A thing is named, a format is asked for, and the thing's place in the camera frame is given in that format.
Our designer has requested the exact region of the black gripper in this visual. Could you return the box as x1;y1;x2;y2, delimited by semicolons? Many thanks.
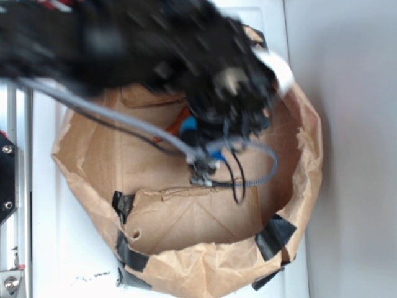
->
185;25;295;146

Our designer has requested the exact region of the blue dimpled ball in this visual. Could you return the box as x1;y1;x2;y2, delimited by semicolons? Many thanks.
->
179;116;197;136

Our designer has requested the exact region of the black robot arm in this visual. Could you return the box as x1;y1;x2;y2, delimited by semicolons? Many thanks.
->
1;1;294;146

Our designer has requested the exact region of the orange striped conch shell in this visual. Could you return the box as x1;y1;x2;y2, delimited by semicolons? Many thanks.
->
165;106;191;136

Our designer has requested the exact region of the brown paper bag bin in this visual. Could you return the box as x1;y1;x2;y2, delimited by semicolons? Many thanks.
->
52;75;323;297

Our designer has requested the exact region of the black mounting plate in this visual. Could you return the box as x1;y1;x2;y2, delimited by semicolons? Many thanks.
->
0;131;18;226

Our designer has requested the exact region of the thin black cable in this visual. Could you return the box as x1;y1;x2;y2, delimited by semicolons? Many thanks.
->
66;107;248;204

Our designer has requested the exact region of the grey sleeved cable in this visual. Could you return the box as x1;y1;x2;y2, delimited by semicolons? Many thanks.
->
17;77;279;188

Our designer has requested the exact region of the aluminium frame rail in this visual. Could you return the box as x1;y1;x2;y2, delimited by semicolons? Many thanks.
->
6;86;33;297

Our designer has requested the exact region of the metal corner bracket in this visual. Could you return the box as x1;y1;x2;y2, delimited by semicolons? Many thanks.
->
1;269;26;298

